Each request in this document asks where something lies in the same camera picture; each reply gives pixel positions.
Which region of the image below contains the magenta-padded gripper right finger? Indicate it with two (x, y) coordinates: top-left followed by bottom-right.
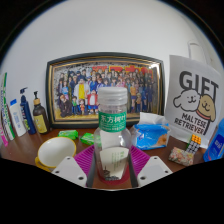
(127, 145), (174, 188)

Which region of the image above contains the dark blue pump bottle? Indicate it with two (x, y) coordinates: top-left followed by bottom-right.
(19, 87), (37, 136)

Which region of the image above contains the blue tissue pack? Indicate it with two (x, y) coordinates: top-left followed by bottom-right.
(129, 111), (171, 151)

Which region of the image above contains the white yellow-rimmed enamel mug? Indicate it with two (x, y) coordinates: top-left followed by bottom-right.
(34, 135), (78, 173)

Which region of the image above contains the green white shuttlecock tube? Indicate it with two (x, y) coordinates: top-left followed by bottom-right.
(0, 72), (16, 142)

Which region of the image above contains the blue detergent bottle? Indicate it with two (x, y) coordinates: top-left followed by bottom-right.
(203, 118), (224, 163)

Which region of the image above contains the white printed tote bag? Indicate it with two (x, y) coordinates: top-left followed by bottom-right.
(164, 41), (224, 149)

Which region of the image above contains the green soap packet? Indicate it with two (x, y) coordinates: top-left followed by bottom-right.
(57, 129), (80, 141)
(79, 132), (96, 146)

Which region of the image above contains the clear green-labelled drink bottle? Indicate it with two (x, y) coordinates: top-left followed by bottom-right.
(93, 86), (133, 183)

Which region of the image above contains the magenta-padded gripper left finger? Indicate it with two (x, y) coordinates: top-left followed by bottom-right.
(50, 144), (98, 188)

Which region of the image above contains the framed group picture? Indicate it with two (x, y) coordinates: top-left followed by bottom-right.
(45, 52), (166, 129)

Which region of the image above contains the colourful puzzle cube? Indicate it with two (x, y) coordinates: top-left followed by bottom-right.
(185, 133), (203, 154)

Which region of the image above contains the small floral pouch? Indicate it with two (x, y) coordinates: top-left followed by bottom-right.
(168, 146), (195, 167)

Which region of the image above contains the brown yellow-labelled pump bottle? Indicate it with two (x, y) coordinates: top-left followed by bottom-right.
(32, 90), (51, 135)

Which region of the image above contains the white blue-capped lotion bottle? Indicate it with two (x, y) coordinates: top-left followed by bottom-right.
(8, 98), (28, 138)

